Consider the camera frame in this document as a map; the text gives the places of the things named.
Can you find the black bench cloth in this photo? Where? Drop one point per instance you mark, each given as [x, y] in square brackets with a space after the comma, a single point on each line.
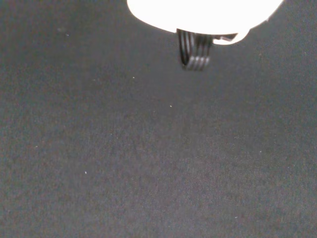
[123, 148]

